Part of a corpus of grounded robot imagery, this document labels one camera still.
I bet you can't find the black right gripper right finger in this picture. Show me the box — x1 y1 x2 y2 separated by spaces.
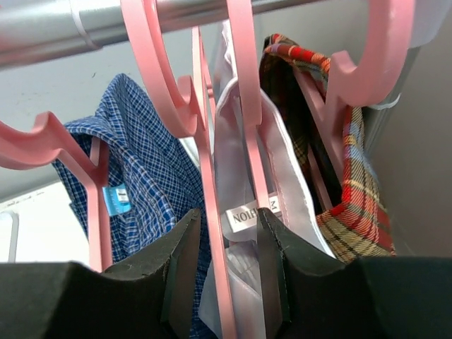
257 208 451 338

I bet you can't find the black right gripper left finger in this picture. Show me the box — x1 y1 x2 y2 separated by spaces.
1 209 201 338

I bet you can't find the pink hanger holding white shirt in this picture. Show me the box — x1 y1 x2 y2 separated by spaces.
121 1 237 338

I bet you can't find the red plaid shirt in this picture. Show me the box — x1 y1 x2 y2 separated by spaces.
259 33 396 262

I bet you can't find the white shirt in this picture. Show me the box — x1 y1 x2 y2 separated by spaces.
210 20 333 338

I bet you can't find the blue checkered shirt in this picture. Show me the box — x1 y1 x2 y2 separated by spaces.
65 73 206 263

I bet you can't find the pink hanger holding blue shirt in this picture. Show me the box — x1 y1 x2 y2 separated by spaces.
1 112 112 272

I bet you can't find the silver and white clothes rack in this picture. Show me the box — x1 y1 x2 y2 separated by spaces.
0 0 452 262

